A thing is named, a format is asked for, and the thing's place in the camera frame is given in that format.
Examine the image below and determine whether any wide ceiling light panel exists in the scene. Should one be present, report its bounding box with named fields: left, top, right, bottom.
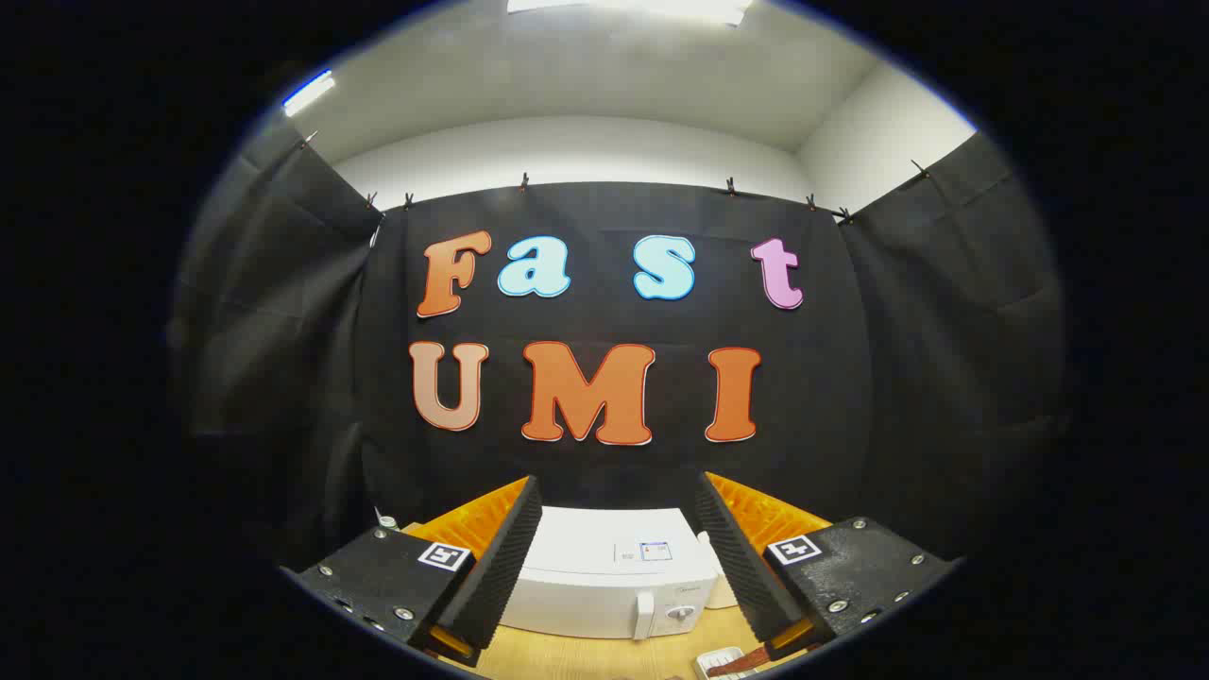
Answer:
left=507, top=0, right=754, bottom=26

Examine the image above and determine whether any white rectangular tray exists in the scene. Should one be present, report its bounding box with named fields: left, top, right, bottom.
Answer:
left=694, top=645, right=768, bottom=680

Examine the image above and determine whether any cream rectangular box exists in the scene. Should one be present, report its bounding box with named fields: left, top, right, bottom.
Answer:
left=699, top=531, right=740, bottom=610

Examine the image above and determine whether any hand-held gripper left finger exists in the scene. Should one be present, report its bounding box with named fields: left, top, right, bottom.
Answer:
left=281, top=475, right=544, bottom=669

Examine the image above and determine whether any reddish brown meat piece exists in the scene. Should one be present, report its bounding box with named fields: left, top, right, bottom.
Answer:
left=708, top=650, right=771, bottom=679

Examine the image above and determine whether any white microwave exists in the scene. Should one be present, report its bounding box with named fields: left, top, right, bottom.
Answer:
left=498, top=507, right=721, bottom=641

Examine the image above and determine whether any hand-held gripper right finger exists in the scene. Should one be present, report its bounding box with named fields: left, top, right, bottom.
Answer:
left=696, top=471, right=964, bottom=662

